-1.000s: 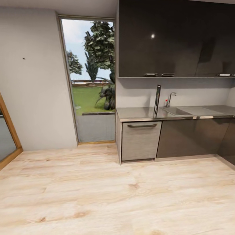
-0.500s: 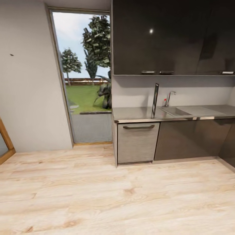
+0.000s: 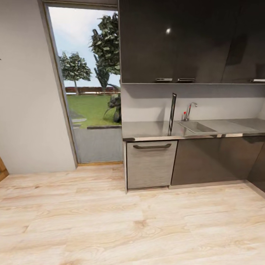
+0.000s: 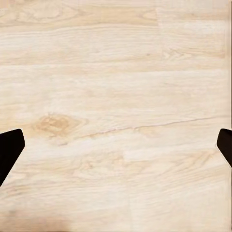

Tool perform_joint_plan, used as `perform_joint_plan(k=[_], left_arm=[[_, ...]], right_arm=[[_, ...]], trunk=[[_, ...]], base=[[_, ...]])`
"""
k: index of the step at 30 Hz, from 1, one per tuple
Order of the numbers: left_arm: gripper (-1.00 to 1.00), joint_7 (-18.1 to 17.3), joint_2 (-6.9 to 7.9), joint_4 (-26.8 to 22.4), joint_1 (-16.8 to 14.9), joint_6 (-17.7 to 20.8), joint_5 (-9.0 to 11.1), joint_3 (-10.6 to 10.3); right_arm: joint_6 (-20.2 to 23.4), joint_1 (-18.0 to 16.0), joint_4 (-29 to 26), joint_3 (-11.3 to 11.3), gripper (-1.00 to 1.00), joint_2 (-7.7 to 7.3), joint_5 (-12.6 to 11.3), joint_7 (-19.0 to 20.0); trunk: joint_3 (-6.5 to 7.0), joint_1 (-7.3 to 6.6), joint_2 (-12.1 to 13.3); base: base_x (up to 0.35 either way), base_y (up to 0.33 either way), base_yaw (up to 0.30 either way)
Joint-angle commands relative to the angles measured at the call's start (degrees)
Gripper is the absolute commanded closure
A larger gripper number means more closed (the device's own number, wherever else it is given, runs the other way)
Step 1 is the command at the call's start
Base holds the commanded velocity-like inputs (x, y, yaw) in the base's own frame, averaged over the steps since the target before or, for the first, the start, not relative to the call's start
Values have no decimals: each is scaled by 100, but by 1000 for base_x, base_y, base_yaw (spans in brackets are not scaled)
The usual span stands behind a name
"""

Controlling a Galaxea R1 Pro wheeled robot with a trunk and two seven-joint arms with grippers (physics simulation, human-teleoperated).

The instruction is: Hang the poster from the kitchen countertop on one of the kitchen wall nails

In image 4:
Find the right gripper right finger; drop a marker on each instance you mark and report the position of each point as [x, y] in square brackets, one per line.
[224, 143]

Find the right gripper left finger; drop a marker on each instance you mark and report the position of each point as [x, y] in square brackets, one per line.
[11, 145]

